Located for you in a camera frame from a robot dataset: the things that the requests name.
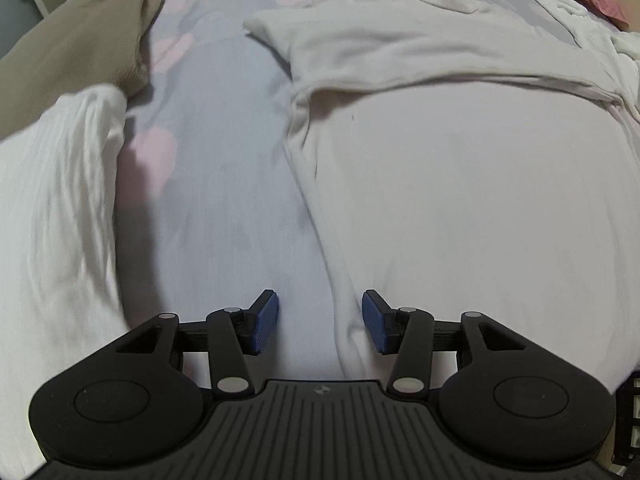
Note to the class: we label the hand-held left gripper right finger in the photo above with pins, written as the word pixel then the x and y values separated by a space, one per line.
pixel 375 322

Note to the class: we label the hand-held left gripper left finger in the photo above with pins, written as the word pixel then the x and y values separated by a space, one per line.
pixel 265 322

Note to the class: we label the cream shirt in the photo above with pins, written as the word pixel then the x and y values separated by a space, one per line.
pixel 450 160

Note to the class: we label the bed with pink dotted sheet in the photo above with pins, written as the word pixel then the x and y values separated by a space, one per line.
pixel 225 160

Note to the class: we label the dark slatted furniture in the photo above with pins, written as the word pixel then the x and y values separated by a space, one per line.
pixel 629 420

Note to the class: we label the beige folded garment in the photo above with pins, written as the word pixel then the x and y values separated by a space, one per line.
pixel 75 45

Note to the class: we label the white crumpled garment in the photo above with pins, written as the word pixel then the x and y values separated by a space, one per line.
pixel 600 45

